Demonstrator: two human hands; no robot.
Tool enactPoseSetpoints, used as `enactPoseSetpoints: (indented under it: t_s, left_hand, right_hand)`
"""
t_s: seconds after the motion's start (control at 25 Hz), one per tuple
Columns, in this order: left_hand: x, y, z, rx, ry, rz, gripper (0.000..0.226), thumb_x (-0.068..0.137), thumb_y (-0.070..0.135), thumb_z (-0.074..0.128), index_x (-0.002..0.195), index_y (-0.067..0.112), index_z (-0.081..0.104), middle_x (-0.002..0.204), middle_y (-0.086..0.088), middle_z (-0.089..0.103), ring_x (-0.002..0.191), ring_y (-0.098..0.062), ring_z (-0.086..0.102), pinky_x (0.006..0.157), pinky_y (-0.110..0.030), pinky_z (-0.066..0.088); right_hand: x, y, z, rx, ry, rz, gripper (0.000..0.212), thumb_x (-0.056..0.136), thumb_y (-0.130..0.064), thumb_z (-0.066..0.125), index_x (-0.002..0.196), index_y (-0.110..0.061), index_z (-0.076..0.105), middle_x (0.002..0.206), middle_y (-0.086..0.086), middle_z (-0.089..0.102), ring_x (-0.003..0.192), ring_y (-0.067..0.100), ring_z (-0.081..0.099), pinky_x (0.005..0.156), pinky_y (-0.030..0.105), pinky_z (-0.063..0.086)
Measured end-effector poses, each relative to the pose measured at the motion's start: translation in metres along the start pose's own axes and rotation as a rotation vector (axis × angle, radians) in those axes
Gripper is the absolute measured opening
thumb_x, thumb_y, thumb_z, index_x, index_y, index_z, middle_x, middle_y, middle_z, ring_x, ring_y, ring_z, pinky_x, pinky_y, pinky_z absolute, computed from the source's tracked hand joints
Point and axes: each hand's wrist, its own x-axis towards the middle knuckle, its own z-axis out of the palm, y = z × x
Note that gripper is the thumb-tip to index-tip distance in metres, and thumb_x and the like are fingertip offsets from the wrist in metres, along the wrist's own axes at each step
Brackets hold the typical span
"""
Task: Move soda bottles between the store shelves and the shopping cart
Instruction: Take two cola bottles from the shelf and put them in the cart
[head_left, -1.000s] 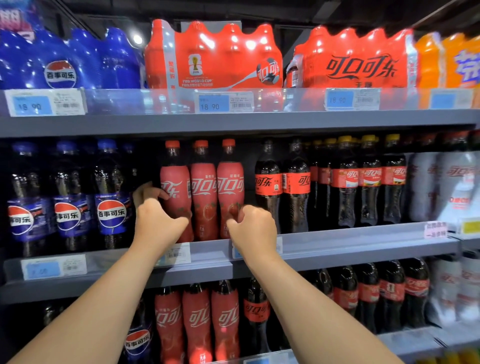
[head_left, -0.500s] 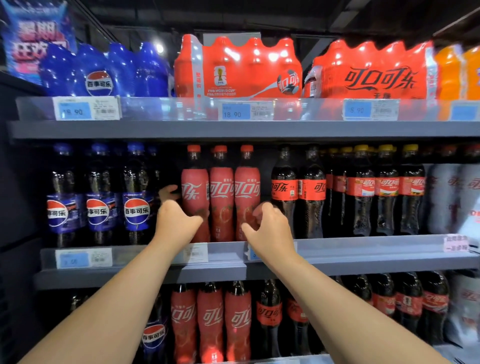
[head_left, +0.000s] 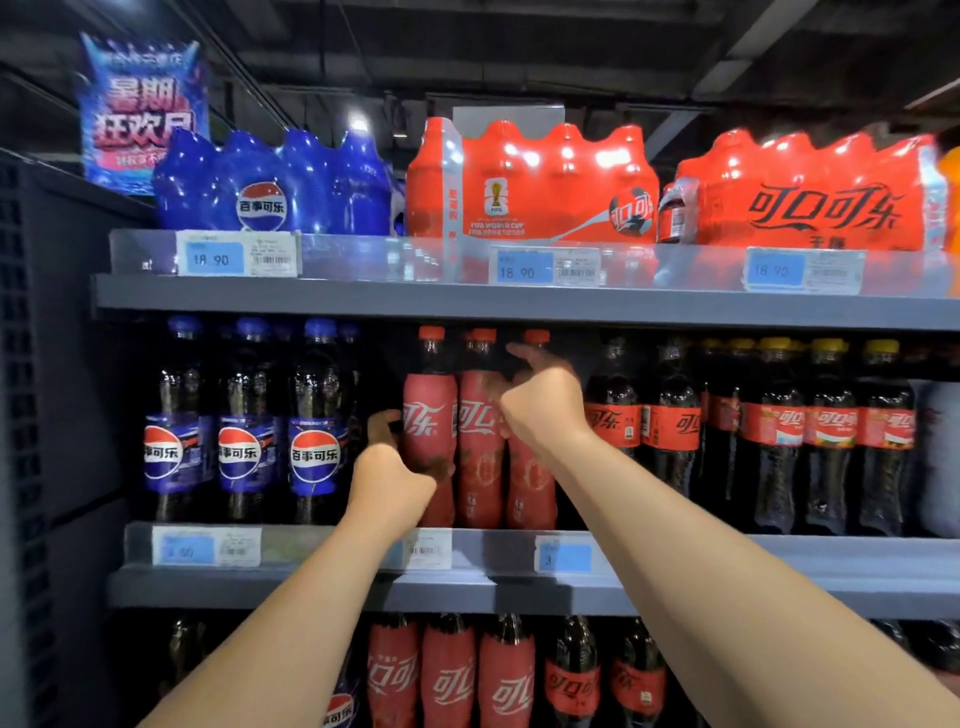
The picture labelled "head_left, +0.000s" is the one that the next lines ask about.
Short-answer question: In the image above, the blue promo banner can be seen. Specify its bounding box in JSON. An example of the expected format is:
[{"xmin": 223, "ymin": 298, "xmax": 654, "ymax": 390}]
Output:
[{"xmin": 78, "ymin": 33, "xmax": 212, "ymax": 197}]

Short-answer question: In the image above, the grey store shelving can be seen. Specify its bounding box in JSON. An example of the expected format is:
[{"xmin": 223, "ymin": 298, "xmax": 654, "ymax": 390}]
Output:
[{"xmin": 0, "ymin": 150, "xmax": 960, "ymax": 728}]

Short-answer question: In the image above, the person's left hand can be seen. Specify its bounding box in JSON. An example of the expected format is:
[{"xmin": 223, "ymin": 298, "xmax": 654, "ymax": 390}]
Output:
[{"xmin": 345, "ymin": 408, "xmax": 440, "ymax": 545}]

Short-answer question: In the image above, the red cola multipack round logo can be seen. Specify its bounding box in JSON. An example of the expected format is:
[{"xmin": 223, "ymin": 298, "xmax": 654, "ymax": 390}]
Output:
[{"xmin": 405, "ymin": 117, "xmax": 662, "ymax": 246}]

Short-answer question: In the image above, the row of blue label cola bottles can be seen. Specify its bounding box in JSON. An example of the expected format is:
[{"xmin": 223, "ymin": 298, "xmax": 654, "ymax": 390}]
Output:
[{"xmin": 142, "ymin": 315, "xmax": 362, "ymax": 527}]

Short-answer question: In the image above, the blue Pepsi multipack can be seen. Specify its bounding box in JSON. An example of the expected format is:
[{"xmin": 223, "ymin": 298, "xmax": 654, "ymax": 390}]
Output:
[{"xmin": 150, "ymin": 127, "xmax": 395, "ymax": 234}]

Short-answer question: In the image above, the row of shelf price tags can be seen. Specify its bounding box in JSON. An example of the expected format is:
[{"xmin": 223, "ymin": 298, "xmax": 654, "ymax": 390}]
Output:
[
  {"xmin": 175, "ymin": 229, "xmax": 867, "ymax": 297},
  {"xmin": 150, "ymin": 525, "xmax": 602, "ymax": 579}
]

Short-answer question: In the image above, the grey rectangular panel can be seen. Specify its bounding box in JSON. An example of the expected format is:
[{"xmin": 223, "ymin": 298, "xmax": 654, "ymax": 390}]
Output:
[{"xmin": 450, "ymin": 102, "xmax": 569, "ymax": 144}]

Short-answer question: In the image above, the person's right hand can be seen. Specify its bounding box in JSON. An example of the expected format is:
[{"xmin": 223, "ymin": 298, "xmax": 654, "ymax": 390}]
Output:
[{"xmin": 483, "ymin": 342, "xmax": 594, "ymax": 467}]

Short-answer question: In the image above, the person's left forearm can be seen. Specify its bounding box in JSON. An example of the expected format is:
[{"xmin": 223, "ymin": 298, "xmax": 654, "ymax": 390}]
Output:
[{"xmin": 142, "ymin": 510, "xmax": 429, "ymax": 728}]

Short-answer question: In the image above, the dark cola bottle blue label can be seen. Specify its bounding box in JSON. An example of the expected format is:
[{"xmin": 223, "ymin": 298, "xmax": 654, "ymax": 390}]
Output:
[
  {"xmin": 157, "ymin": 615, "xmax": 204, "ymax": 699},
  {"xmin": 322, "ymin": 660, "xmax": 365, "ymax": 728}
]

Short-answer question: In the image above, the person's right forearm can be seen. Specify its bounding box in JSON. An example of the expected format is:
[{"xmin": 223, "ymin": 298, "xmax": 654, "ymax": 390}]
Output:
[{"xmin": 547, "ymin": 427, "xmax": 960, "ymax": 728}]

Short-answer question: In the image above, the row of dark cola bottles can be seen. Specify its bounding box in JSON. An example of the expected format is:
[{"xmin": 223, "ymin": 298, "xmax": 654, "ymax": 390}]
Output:
[
  {"xmin": 585, "ymin": 333, "xmax": 704, "ymax": 497},
  {"xmin": 540, "ymin": 615, "xmax": 960, "ymax": 728},
  {"xmin": 697, "ymin": 337, "xmax": 920, "ymax": 537}
]

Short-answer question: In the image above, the red cola bottle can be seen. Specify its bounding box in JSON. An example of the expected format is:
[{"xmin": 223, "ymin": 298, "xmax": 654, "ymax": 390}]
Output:
[
  {"xmin": 367, "ymin": 612, "xmax": 422, "ymax": 728},
  {"xmin": 457, "ymin": 327, "xmax": 509, "ymax": 530},
  {"xmin": 477, "ymin": 612, "xmax": 539, "ymax": 728},
  {"xmin": 420, "ymin": 612, "xmax": 479, "ymax": 728}
]

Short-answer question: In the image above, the red cola multipack large script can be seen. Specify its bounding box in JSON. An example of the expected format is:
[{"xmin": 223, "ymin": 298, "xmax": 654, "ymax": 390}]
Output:
[{"xmin": 660, "ymin": 127, "xmax": 950, "ymax": 252}]

